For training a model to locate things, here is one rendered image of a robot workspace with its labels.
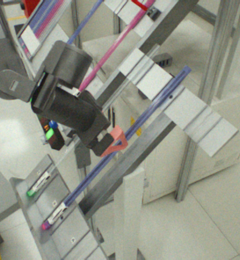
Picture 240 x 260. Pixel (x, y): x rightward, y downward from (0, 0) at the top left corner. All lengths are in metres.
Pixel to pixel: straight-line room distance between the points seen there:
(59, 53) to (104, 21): 2.06
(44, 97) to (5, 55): 0.08
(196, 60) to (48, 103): 1.12
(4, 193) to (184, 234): 0.92
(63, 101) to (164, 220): 1.20
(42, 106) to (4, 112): 1.77
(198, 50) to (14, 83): 1.24
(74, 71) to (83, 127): 0.11
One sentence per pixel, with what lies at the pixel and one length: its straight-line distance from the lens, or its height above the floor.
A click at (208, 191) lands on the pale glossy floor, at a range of 1.76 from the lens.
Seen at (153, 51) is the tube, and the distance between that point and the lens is 0.74.
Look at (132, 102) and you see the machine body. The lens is 1.24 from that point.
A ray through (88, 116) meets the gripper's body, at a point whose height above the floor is 1.05.
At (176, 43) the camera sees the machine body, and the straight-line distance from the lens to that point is 1.65.
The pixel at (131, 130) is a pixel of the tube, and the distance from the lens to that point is 0.68.
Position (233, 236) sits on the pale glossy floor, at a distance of 1.67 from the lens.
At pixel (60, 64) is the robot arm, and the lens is 0.51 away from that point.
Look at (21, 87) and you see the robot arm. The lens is 0.49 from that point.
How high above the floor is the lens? 1.42
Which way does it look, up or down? 45 degrees down
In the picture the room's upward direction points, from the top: straight up
